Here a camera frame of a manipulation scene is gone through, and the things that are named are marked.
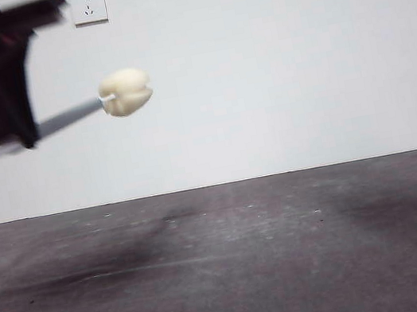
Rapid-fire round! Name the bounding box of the grey-handled sponge cup brush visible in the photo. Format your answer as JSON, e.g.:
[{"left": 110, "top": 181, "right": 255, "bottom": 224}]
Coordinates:
[{"left": 0, "top": 64, "right": 160, "bottom": 158}]

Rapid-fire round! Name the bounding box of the white wall socket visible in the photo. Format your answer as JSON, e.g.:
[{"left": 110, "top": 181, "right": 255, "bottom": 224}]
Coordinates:
[{"left": 69, "top": 0, "right": 110, "bottom": 28}]

